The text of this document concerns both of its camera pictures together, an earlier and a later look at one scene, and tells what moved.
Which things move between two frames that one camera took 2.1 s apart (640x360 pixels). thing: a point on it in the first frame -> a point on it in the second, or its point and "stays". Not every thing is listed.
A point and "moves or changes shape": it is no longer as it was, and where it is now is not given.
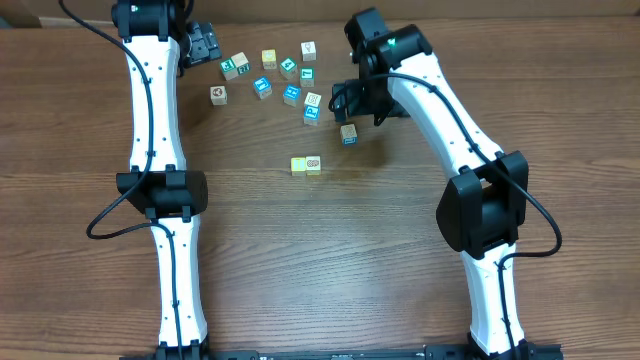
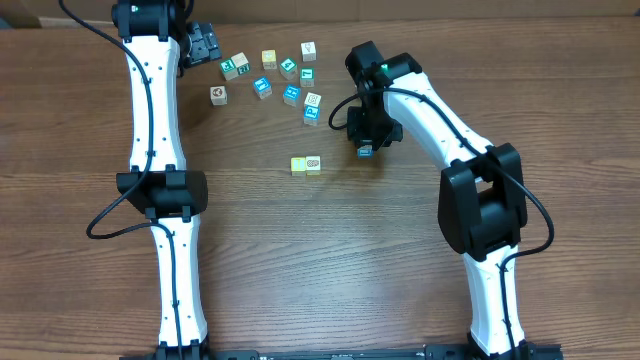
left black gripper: x=205 y=43 stays
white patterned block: x=348 y=134 moves or changes shape
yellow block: x=298 y=166 stays
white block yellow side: x=313 y=165 stays
